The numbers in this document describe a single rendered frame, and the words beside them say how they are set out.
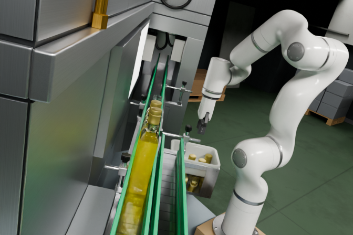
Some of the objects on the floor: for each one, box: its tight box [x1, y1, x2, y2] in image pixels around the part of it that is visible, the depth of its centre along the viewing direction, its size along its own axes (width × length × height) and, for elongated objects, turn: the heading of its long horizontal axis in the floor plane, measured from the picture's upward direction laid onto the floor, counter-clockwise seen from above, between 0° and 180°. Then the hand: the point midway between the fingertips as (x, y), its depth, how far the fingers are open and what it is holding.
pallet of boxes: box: [295, 68, 353, 126], centre depth 624 cm, size 104×69×105 cm
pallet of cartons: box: [188, 69, 227, 102], centre depth 555 cm, size 111×80×39 cm
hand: (200, 127), depth 136 cm, fingers open, 5 cm apart
